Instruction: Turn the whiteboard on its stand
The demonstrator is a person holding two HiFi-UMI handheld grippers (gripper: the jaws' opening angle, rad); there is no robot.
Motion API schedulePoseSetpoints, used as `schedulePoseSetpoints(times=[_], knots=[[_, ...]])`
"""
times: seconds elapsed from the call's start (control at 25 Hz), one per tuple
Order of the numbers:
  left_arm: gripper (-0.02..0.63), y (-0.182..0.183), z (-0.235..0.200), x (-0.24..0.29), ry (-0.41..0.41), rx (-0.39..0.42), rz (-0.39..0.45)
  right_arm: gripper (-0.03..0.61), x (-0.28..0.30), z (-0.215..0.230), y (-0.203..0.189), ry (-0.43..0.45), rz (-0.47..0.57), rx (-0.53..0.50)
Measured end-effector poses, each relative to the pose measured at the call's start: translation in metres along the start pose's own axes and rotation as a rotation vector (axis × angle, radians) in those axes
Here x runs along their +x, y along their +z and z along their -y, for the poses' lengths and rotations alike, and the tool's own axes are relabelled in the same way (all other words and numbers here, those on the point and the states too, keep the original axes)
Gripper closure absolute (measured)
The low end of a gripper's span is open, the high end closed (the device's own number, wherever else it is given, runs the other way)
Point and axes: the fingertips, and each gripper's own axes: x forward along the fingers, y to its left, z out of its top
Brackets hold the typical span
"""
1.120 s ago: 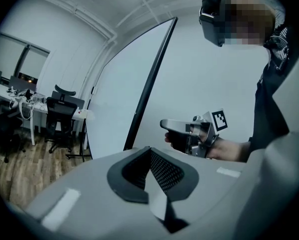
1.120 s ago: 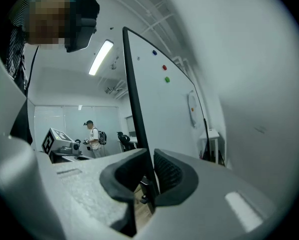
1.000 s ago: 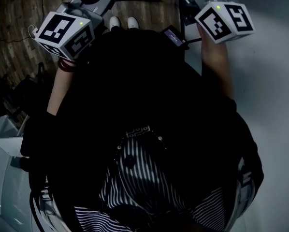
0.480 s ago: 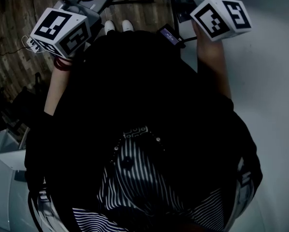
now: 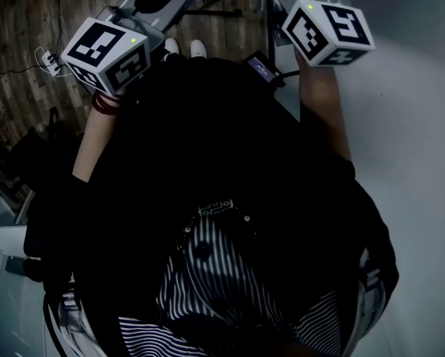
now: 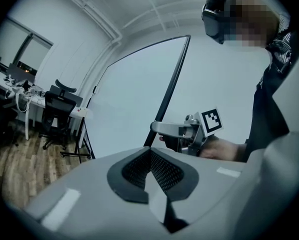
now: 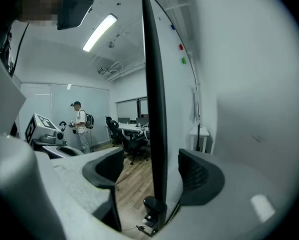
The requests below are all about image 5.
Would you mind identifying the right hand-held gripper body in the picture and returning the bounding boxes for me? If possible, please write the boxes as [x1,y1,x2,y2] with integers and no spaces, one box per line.
[260,0,376,68]

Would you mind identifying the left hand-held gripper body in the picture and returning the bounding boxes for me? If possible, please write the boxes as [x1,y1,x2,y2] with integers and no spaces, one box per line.
[60,0,203,97]

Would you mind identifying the large whiteboard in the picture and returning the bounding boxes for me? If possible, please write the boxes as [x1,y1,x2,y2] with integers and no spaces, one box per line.
[272,0,445,357]

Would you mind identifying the person's left forearm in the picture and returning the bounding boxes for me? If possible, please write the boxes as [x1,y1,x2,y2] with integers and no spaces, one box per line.
[71,91,124,184]

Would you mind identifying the person's right forearm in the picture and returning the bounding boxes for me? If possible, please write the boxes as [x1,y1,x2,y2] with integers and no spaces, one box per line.
[294,46,353,162]

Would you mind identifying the black stand legs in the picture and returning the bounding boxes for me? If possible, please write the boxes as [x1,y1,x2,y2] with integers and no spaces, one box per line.
[186,0,276,63]

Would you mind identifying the white power strip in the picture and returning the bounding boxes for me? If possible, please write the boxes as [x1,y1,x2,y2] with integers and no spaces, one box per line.
[34,46,64,77]

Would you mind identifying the red wrist bands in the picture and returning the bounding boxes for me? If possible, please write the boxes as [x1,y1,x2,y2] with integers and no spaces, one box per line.
[91,90,122,117]

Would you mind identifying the person's white shoe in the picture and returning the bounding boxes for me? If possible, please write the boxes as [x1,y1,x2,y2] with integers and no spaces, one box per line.
[164,37,181,61]
[189,39,208,60]

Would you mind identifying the black box with screen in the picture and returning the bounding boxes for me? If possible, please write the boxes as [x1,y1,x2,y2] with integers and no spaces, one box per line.
[246,50,301,88]

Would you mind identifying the black equipment pile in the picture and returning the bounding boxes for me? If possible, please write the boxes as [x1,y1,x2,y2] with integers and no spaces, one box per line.
[0,106,83,200]

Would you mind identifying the person's black jacket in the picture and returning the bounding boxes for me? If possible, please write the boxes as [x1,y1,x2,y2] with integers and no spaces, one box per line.
[23,56,400,357]

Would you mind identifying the person's striped shirt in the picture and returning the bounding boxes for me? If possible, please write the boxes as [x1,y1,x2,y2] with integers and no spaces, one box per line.
[118,198,345,357]

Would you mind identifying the white cabinet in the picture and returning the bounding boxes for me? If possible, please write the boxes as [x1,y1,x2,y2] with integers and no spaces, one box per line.
[0,190,51,357]

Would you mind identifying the black floor cable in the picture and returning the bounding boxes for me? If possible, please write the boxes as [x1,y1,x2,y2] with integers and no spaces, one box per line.
[0,0,65,76]

